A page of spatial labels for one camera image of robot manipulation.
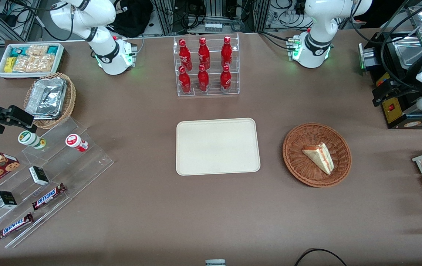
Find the triangular sandwich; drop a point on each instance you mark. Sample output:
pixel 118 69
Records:
pixel 320 157

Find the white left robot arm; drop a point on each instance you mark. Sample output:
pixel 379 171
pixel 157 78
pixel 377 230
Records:
pixel 320 22

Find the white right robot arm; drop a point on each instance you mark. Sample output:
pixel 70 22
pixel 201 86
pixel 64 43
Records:
pixel 111 55

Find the aluminium foil tray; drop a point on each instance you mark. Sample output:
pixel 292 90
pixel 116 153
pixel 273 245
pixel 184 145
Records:
pixel 46 98

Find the tan wicker basket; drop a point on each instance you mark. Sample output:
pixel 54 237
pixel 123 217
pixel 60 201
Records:
pixel 71 98

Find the round brown wicker basket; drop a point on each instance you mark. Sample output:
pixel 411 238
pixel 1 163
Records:
pixel 299 166

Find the beige rectangular tray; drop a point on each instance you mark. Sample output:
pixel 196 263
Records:
pixel 218 147

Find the red emergency button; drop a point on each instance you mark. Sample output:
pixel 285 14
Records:
pixel 379 83

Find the green lid white cup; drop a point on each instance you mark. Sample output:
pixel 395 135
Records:
pixel 29 139

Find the black hot food case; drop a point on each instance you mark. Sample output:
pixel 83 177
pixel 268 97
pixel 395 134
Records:
pixel 399 114

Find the steel food pan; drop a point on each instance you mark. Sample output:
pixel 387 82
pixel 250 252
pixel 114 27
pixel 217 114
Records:
pixel 405 50

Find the white snack bin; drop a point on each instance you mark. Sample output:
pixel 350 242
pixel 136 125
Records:
pixel 2 74

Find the red lid white cup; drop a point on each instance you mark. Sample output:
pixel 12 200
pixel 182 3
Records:
pixel 76 142

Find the small black box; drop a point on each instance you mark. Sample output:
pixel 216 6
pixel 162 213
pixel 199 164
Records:
pixel 39 175
pixel 5 199

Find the yellow snack pack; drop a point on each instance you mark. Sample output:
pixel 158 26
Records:
pixel 9 64

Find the large clear cracker pack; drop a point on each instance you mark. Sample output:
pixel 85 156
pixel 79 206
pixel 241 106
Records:
pixel 35 63

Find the clear acrylic stepped display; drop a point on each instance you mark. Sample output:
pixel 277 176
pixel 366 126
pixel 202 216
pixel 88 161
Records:
pixel 66 173

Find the teal snack pack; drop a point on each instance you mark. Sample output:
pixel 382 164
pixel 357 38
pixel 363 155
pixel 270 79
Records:
pixel 52 50
pixel 18 51

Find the small clear cracker pack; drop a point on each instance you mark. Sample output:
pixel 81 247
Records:
pixel 37 50

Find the snickers bar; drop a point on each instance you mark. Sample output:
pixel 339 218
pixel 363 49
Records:
pixel 48 196
pixel 14 226

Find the black bag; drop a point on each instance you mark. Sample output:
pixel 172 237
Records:
pixel 133 18

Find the red cola bottle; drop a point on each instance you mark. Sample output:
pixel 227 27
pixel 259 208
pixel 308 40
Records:
pixel 203 54
pixel 184 81
pixel 203 79
pixel 226 52
pixel 185 55
pixel 225 79

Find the clear acrylic bottle rack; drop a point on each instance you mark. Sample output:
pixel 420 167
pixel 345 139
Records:
pixel 212 92

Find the white power strip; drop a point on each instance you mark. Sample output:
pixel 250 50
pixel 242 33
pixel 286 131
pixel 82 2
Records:
pixel 213 27

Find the grey device edge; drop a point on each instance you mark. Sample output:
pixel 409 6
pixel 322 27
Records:
pixel 215 263

